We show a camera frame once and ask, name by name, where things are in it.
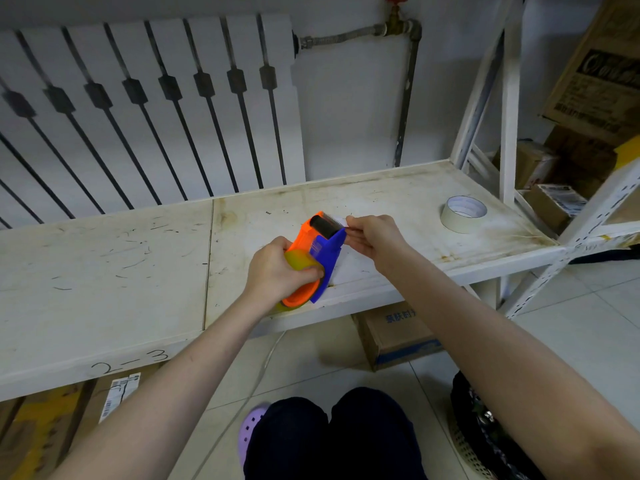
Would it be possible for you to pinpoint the person's right hand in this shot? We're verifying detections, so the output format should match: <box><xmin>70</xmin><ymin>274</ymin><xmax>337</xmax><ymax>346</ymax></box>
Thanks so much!
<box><xmin>343</xmin><ymin>214</ymin><xmax>409</xmax><ymax>275</ymax></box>

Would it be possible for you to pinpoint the person's left hand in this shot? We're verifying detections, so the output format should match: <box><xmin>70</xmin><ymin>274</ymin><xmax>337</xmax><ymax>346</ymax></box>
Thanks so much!
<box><xmin>243</xmin><ymin>236</ymin><xmax>325</xmax><ymax>311</ymax></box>

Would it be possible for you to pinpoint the yellow tape roll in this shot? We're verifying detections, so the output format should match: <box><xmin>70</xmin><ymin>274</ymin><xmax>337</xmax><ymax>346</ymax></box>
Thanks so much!
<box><xmin>272</xmin><ymin>248</ymin><xmax>322</xmax><ymax>313</ymax></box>

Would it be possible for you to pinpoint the orange blue tape dispenser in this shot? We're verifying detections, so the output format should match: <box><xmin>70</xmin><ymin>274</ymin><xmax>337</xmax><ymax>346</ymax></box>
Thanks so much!
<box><xmin>279</xmin><ymin>211</ymin><xmax>349</xmax><ymax>309</ymax></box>

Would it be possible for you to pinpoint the white tape roll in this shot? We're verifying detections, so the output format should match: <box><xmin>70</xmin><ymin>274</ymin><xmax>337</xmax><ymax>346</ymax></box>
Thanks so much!
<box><xmin>439</xmin><ymin>195</ymin><xmax>489</xmax><ymax>235</ymax></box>

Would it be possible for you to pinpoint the person's right forearm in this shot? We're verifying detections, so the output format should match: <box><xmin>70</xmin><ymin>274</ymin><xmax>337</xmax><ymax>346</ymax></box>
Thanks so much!
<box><xmin>379</xmin><ymin>244</ymin><xmax>640</xmax><ymax>480</ymax></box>

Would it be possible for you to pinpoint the person's left forearm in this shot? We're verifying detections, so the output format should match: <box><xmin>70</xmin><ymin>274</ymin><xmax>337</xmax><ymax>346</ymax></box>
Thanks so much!
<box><xmin>49</xmin><ymin>292</ymin><xmax>269</xmax><ymax>480</ymax></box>

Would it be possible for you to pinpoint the person's left leg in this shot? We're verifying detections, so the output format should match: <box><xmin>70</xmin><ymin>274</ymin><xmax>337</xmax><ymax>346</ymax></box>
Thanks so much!
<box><xmin>243</xmin><ymin>397</ymin><xmax>331</xmax><ymax>480</ymax></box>

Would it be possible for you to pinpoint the person's leg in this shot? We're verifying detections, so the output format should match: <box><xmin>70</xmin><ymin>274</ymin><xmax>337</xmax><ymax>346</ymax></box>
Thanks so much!
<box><xmin>243</xmin><ymin>397</ymin><xmax>331</xmax><ymax>480</ymax></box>
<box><xmin>329</xmin><ymin>387</ymin><xmax>429</xmax><ymax>480</ymax></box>

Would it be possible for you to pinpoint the person's right leg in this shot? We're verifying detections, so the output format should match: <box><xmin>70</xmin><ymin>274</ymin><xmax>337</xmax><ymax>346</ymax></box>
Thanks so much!
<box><xmin>329</xmin><ymin>387</ymin><xmax>429</xmax><ymax>480</ymax></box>

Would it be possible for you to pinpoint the blue striped cardboard box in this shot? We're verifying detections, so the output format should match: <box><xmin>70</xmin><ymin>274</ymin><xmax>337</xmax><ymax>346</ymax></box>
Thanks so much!
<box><xmin>351</xmin><ymin>299</ymin><xmax>446</xmax><ymax>371</ymax></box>

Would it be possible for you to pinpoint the grey metal pipe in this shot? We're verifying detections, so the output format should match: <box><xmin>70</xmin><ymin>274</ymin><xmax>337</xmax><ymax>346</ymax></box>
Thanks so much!
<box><xmin>293</xmin><ymin>19</ymin><xmax>423</xmax><ymax>168</ymax></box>

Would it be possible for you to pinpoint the purple clog shoe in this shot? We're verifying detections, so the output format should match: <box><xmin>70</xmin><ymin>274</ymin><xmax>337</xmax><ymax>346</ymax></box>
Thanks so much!
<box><xmin>237</xmin><ymin>402</ymin><xmax>271</xmax><ymax>471</ymax></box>

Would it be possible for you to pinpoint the white metal shelf rack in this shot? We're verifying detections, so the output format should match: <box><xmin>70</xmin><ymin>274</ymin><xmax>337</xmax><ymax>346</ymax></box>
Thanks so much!
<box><xmin>0</xmin><ymin>0</ymin><xmax>569</xmax><ymax>403</ymax></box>

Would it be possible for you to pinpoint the small brown cardboard box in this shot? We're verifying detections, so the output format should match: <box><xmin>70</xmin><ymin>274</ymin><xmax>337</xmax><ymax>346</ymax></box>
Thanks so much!
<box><xmin>492</xmin><ymin>139</ymin><xmax>561</xmax><ymax>191</ymax></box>

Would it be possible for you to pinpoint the small labelled cardboard parcel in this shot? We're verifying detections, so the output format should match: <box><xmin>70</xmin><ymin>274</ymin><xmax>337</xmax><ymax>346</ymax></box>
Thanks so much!
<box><xmin>522</xmin><ymin>183</ymin><xmax>589</xmax><ymax>235</ymax></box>

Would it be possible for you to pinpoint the white radiator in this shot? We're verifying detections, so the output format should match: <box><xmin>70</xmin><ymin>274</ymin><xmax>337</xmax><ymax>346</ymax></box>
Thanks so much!
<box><xmin>0</xmin><ymin>13</ymin><xmax>307</xmax><ymax>231</ymax></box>

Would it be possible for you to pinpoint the white labelled long cardboard box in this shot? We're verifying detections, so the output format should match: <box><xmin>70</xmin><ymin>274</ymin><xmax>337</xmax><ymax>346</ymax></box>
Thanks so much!
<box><xmin>69</xmin><ymin>364</ymin><xmax>162</xmax><ymax>445</ymax></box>

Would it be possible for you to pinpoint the black bin bag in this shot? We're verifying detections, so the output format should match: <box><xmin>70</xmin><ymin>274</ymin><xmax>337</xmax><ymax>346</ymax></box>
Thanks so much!
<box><xmin>449</xmin><ymin>370</ymin><xmax>546</xmax><ymax>480</ymax></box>

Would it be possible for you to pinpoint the dark brown cardboard box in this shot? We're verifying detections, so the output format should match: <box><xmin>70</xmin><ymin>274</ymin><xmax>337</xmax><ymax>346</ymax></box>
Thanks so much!
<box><xmin>545</xmin><ymin>125</ymin><xmax>619</xmax><ymax>201</ymax></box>

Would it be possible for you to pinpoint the white perforated shelf rack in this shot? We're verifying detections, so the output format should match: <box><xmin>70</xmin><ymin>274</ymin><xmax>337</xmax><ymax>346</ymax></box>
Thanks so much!
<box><xmin>499</xmin><ymin>158</ymin><xmax>640</xmax><ymax>319</ymax></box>

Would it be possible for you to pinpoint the black flat mat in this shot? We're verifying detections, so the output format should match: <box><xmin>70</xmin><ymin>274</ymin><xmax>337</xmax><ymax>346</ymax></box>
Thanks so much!
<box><xmin>569</xmin><ymin>244</ymin><xmax>640</xmax><ymax>265</ymax></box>

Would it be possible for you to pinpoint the beige mesh waste basket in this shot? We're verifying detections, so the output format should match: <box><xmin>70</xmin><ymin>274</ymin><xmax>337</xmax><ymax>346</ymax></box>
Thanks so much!
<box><xmin>447</xmin><ymin>414</ymin><xmax>493</xmax><ymax>480</ymax></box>

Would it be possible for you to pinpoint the yellow taped cardboard box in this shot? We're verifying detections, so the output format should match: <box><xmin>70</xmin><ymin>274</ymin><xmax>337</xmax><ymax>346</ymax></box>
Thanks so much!
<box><xmin>0</xmin><ymin>383</ymin><xmax>83</xmax><ymax>480</ymax></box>

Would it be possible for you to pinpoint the white floor cable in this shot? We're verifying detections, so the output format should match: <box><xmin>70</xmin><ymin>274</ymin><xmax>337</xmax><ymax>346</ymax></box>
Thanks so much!
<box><xmin>192</xmin><ymin>330</ymin><xmax>287</xmax><ymax>480</ymax></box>

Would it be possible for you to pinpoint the brass valve red handle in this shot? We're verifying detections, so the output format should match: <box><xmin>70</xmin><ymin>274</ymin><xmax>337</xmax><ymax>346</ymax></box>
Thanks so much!
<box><xmin>383</xmin><ymin>0</ymin><xmax>411</xmax><ymax>37</ymax></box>

